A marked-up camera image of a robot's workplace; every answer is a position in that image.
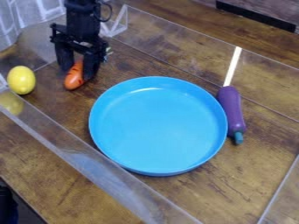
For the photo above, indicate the clear acrylic barrier wall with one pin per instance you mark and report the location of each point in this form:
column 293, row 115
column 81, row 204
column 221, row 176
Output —
column 180, row 39

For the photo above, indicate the blue round plate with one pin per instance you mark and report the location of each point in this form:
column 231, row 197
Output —
column 157, row 125

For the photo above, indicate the white grey curtain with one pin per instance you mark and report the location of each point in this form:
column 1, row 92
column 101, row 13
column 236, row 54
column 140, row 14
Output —
column 20, row 13

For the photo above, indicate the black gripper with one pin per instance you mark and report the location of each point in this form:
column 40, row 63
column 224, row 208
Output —
column 78, row 34

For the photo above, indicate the black bar in background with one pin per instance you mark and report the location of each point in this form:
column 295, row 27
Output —
column 277, row 23

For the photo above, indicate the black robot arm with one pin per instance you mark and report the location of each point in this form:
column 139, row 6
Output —
column 77, row 36

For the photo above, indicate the purple toy eggplant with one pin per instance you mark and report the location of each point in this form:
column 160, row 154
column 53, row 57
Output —
column 228, row 98

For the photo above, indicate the clear acrylic triangle bracket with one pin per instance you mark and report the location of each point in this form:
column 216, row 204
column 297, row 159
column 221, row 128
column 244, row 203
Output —
column 115, row 25

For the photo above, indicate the orange toy carrot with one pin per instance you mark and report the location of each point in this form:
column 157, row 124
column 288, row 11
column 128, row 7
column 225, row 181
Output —
column 73, row 79

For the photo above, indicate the yellow toy lemon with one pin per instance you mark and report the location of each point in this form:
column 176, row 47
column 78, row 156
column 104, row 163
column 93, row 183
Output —
column 21, row 80

